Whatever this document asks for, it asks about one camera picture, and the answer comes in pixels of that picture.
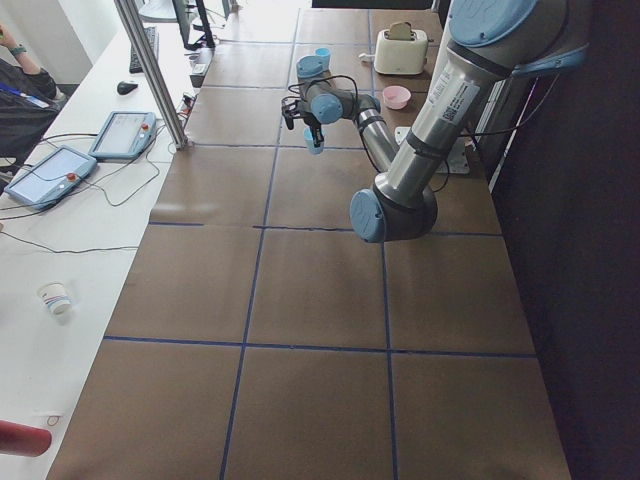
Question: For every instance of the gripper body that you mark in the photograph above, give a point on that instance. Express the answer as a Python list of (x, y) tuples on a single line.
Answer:
[(310, 121)]

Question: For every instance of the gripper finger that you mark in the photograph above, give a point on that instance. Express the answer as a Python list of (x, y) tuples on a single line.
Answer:
[(317, 136)]

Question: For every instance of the light blue cup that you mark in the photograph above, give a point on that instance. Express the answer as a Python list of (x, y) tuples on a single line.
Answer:
[(324, 53), (309, 143)]

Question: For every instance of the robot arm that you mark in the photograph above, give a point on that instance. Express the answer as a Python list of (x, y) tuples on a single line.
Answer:
[(490, 41)]

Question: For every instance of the pink bowl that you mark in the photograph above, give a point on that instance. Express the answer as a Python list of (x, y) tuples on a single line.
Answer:
[(396, 97)]

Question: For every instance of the cream toaster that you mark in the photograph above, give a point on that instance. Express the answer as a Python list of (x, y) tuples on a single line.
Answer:
[(400, 57)]

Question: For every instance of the bread slice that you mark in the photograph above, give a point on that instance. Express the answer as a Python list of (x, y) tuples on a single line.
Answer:
[(400, 31)]

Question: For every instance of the white mounting pole with base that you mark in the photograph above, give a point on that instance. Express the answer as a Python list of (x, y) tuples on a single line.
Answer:
[(457, 155)]

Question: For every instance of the black monitor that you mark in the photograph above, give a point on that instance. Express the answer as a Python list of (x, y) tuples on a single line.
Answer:
[(194, 26)]

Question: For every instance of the far teach pendant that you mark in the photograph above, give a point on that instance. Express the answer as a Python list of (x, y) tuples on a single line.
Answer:
[(124, 136)]

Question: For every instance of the teach pendant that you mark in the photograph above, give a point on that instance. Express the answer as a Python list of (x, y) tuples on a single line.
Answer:
[(124, 136), (53, 178)]

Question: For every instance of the black computer mouse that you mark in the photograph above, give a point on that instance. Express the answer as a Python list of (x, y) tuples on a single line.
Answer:
[(126, 87)]

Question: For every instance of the near teach pendant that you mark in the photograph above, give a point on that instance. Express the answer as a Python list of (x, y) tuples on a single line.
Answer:
[(53, 178)]

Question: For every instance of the seated person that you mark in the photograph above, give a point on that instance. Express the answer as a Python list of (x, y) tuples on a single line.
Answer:
[(30, 101)]

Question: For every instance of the paper cup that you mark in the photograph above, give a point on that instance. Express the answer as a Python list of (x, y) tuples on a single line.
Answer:
[(55, 297)]

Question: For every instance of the red cylinder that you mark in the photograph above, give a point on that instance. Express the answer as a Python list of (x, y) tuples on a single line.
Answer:
[(23, 440)]

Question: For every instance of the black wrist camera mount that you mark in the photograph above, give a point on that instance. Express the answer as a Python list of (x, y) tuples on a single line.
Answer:
[(292, 109)]

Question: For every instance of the aluminium frame post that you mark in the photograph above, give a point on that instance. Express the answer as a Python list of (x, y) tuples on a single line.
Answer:
[(134, 28)]

